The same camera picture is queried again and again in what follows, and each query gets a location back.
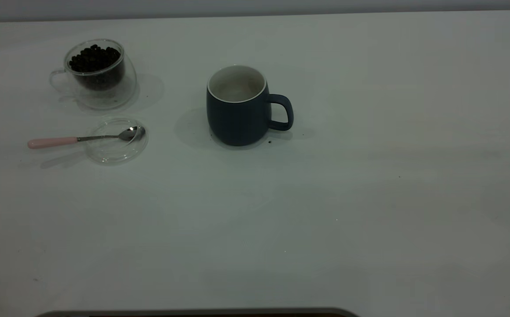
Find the dark grey ceramic mug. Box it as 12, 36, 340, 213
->
206, 65, 294, 147

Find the pink handled metal spoon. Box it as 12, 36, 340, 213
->
27, 126, 146, 150

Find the clear glass lid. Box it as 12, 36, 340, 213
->
86, 117, 149, 165

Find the dark coffee beans pile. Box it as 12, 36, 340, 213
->
69, 44, 126, 91

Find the clear double wall glass cup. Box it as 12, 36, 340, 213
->
50, 38, 138, 110

